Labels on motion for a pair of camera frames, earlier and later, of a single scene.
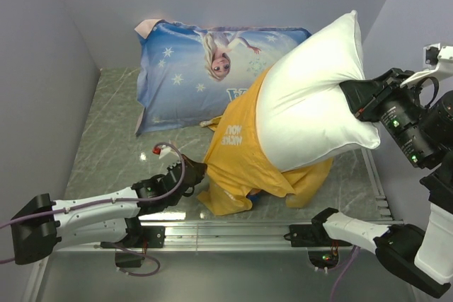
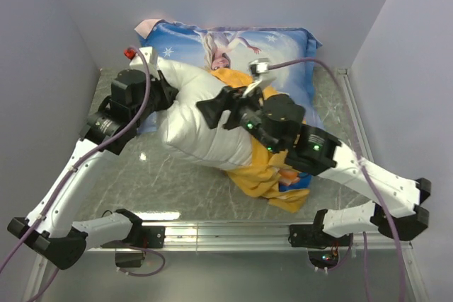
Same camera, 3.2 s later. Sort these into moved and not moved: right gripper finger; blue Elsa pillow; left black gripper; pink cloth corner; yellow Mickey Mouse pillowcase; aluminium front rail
Moved: yellow Mickey Mouse pillowcase; left black gripper; right gripper finger
Not moved: pink cloth corner; aluminium front rail; blue Elsa pillow
